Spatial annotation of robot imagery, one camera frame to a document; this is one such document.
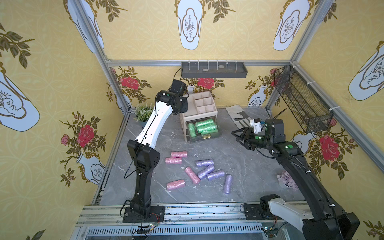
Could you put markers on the black wire mesh basket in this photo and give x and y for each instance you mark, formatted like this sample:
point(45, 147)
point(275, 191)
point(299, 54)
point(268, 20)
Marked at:
point(310, 111)

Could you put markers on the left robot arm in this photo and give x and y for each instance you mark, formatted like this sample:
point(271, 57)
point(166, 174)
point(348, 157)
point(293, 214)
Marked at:
point(142, 149)

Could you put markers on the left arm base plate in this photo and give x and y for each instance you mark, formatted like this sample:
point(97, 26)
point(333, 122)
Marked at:
point(152, 214)

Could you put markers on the purple trash bag roll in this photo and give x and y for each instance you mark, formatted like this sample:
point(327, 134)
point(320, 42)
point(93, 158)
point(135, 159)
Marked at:
point(227, 185)
point(216, 175)
point(206, 162)
point(209, 169)

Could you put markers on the beige drawer organizer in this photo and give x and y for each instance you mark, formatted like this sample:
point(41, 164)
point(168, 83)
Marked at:
point(201, 107)

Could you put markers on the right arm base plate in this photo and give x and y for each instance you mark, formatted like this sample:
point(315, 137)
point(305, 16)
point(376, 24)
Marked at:
point(255, 212)

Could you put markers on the green trash bag roll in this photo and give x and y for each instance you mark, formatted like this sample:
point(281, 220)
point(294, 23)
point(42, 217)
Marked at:
point(203, 123)
point(207, 128)
point(192, 130)
point(210, 132)

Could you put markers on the grey wall shelf tray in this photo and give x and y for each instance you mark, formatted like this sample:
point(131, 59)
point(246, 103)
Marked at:
point(214, 69)

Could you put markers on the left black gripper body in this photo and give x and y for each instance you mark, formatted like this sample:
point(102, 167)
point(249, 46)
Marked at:
point(182, 106)

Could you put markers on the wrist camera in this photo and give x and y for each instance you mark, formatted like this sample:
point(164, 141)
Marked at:
point(267, 124)
point(178, 87)

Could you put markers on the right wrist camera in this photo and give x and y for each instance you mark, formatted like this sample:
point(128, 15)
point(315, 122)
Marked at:
point(267, 124)

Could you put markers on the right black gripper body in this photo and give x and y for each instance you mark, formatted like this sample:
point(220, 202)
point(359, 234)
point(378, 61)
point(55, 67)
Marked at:
point(247, 136)

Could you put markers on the grey work glove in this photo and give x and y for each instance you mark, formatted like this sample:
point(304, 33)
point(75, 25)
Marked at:
point(239, 116)

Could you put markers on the potted green plant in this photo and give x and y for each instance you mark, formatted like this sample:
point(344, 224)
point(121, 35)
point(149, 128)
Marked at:
point(143, 113)

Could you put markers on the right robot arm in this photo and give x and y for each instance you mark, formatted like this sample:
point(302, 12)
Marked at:
point(327, 220)

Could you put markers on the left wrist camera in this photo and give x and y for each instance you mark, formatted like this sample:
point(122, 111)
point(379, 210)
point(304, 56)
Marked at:
point(178, 87)

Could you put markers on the pink trash bag roll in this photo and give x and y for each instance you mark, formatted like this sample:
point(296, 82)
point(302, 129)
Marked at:
point(173, 160)
point(195, 179)
point(175, 185)
point(180, 154)

